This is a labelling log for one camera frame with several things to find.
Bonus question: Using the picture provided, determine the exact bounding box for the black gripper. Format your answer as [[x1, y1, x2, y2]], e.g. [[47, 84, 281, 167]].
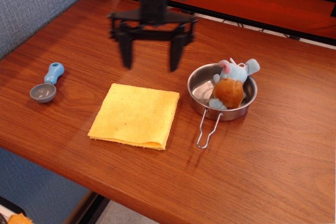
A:
[[109, 0, 196, 72]]

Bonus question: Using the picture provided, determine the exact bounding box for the stainless steel pan with handle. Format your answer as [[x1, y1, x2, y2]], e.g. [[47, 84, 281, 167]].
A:
[[187, 63, 258, 149]]

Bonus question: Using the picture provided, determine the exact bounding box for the plush bunny toy with carrot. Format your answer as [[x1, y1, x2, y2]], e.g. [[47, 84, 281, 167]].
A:
[[209, 58, 260, 110]]

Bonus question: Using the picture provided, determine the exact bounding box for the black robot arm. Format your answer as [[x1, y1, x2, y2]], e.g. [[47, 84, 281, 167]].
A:
[[109, 0, 197, 72]]

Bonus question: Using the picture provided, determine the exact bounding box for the folded yellow cloth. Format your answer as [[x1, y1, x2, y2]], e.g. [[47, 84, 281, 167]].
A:
[[88, 83, 180, 150]]

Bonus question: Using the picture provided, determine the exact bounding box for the blue and grey measuring scoop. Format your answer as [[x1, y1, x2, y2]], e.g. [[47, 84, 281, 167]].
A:
[[29, 62, 65, 103]]

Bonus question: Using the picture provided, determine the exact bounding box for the orange fuzzy object at corner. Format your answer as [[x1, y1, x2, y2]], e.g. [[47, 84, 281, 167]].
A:
[[1, 214, 33, 224]]

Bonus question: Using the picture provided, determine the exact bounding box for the orange panel with black frame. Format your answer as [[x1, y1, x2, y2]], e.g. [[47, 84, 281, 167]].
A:
[[168, 0, 335, 45]]

